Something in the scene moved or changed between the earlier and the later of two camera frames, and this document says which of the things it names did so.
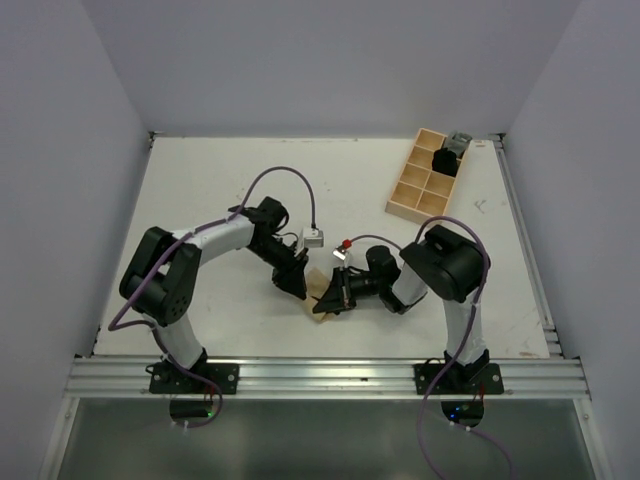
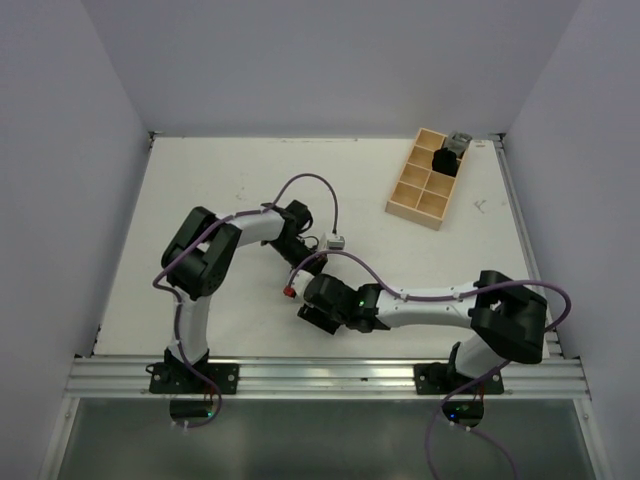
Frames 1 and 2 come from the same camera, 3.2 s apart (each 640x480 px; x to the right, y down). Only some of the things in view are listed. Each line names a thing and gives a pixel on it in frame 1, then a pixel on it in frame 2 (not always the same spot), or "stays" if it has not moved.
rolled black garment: [444, 161] stays
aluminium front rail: [324, 378] stays
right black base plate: [482, 379] stays
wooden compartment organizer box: [423, 192] stays
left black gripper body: [277, 253] -> [294, 251]
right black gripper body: [364, 283] -> [327, 321]
